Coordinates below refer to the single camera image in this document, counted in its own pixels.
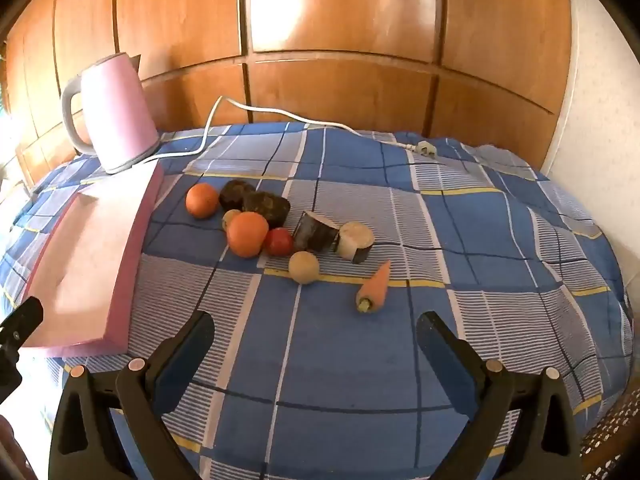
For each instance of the red tomato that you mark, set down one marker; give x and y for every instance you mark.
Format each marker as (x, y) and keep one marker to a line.
(280, 242)

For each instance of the blue plaid blanket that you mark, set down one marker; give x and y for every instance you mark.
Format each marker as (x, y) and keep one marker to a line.
(350, 385)

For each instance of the dark brown avocado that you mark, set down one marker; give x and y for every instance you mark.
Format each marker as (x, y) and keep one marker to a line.
(235, 194)
(270, 207)

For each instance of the beige round potato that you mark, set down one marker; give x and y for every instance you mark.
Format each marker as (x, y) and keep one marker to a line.
(303, 267)

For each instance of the small yellowish round fruit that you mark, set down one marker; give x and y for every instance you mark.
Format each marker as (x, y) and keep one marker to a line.
(230, 218)

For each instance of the orange carrot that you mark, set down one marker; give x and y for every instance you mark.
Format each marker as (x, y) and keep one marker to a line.
(375, 285)

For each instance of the wooden wardrobe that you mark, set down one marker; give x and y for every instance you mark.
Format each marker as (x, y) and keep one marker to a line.
(340, 10)

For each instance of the pale-faced eggplant piece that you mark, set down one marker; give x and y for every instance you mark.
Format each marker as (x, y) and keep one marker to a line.
(356, 240)

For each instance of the small orange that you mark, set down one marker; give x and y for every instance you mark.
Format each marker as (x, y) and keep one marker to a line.
(202, 201)

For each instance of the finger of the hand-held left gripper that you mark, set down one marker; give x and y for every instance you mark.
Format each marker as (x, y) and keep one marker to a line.
(22, 322)

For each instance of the woven rattan chair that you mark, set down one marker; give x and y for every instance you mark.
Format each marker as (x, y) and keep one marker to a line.
(612, 440)

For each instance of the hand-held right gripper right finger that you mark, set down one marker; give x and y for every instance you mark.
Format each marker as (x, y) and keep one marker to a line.
(450, 375)

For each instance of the pink electric kettle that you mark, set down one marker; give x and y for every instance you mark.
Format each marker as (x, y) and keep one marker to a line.
(120, 110)

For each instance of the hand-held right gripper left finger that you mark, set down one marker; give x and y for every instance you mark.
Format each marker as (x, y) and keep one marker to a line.
(175, 375)

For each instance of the pink shallow box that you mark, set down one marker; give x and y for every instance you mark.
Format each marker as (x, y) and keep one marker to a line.
(85, 260)

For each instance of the large orange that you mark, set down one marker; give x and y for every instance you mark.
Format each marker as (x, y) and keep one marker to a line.
(247, 235)

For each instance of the dark eggplant piece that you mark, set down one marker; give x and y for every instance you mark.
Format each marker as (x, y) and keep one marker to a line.
(312, 232)

